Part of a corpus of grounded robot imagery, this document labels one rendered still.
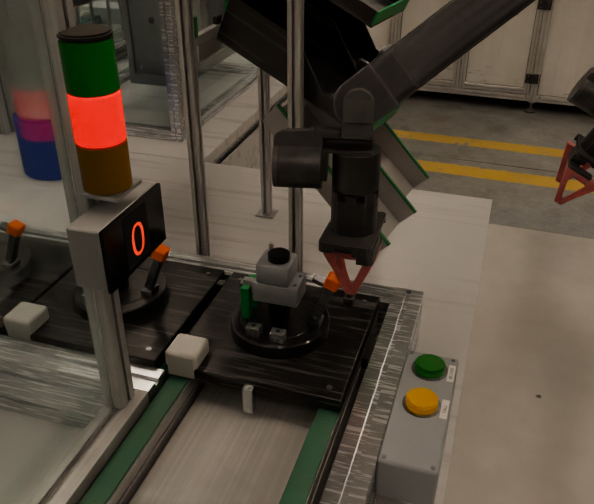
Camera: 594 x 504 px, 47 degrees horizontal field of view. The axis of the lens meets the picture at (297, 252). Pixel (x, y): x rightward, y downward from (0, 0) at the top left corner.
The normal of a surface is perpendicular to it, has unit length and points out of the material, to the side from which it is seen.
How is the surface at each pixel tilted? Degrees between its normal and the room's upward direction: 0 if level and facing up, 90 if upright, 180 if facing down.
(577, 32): 90
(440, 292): 0
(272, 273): 90
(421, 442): 0
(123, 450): 0
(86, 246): 90
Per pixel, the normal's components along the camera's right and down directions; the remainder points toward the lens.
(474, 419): 0.00, -0.86
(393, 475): -0.30, 0.48
